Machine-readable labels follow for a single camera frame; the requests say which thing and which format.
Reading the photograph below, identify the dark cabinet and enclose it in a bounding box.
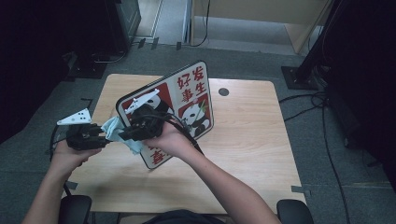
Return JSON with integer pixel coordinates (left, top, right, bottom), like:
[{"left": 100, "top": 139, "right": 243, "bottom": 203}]
[{"left": 104, "top": 0, "right": 143, "bottom": 54}]

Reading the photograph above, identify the person's dark clothing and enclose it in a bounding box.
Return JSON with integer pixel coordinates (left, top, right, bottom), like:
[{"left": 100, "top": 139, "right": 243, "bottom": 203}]
[{"left": 143, "top": 209, "right": 226, "bottom": 224}]

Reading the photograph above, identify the black chair armrest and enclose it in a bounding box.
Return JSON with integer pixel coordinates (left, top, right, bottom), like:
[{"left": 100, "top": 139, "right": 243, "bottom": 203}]
[
  {"left": 58, "top": 194, "right": 93, "bottom": 224},
  {"left": 276, "top": 199, "right": 315, "bottom": 224}
]

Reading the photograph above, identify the panda picture board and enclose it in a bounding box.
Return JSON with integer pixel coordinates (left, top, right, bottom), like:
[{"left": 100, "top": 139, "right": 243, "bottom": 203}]
[{"left": 115, "top": 60, "right": 216, "bottom": 171}]

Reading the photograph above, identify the light wooden cabinet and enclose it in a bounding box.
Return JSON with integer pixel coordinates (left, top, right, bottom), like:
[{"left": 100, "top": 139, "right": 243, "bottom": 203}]
[{"left": 190, "top": 0, "right": 332, "bottom": 56}]

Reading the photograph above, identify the long black floor cable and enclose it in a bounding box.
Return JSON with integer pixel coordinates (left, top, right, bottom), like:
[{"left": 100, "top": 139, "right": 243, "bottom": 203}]
[{"left": 320, "top": 105, "right": 352, "bottom": 224}]

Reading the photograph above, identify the left hand-held gripper cable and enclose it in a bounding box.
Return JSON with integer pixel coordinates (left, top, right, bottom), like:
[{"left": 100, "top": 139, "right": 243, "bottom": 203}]
[{"left": 49, "top": 123, "right": 73, "bottom": 198}]

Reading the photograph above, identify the hand-held gripper cable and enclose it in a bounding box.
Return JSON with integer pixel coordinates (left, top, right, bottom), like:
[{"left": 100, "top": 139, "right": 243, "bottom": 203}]
[
  {"left": 139, "top": 113, "right": 205, "bottom": 157},
  {"left": 49, "top": 123, "right": 73, "bottom": 198}
]

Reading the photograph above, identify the black hanging cable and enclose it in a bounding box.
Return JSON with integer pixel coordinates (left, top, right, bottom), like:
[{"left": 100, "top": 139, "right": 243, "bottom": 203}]
[{"left": 191, "top": 0, "right": 212, "bottom": 49}]

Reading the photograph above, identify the dark stand base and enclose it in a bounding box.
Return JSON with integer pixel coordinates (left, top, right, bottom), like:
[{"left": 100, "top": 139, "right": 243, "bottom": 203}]
[{"left": 61, "top": 50, "right": 109, "bottom": 82}]

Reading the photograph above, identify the person's right hand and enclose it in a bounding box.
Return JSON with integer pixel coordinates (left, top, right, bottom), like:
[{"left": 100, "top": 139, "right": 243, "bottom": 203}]
[{"left": 141, "top": 119, "right": 196, "bottom": 161}]

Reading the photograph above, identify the person's left hand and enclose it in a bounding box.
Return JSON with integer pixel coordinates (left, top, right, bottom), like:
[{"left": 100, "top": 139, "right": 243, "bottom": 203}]
[{"left": 50, "top": 139, "right": 103, "bottom": 175}]

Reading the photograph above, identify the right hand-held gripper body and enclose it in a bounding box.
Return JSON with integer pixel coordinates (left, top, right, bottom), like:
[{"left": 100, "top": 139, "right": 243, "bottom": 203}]
[{"left": 123, "top": 88, "right": 167, "bottom": 142}]

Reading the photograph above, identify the right hand-held gripper cable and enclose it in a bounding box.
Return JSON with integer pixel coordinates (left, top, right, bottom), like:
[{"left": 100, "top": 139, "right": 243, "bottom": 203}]
[{"left": 139, "top": 113, "right": 205, "bottom": 157}]

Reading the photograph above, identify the black stand pole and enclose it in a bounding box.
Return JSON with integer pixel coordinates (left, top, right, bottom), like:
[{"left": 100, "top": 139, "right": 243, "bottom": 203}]
[{"left": 294, "top": 0, "right": 345, "bottom": 82}]

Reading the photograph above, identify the black stand base plate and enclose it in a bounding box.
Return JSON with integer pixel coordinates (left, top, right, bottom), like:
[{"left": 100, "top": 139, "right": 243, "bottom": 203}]
[{"left": 280, "top": 65, "right": 319, "bottom": 91}]

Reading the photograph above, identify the looped black floor cable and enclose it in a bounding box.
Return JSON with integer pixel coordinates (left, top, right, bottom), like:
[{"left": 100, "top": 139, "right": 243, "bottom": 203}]
[{"left": 277, "top": 89, "right": 329, "bottom": 123}]

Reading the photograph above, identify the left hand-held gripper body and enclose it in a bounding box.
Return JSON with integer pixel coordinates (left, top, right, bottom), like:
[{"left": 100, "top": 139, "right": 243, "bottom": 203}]
[{"left": 56, "top": 107, "right": 107, "bottom": 151}]

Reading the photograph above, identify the light blue cloth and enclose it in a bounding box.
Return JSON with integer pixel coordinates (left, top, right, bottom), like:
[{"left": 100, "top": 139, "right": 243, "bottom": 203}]
[{"left": 100, "top": 115, "right": 145, "bottom": 156}]

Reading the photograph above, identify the black floor tape mark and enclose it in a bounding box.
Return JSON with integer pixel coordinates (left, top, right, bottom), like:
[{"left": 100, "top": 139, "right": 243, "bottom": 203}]
[{"left": 80, "top": 97, "right": 94, "bottom": 117}]

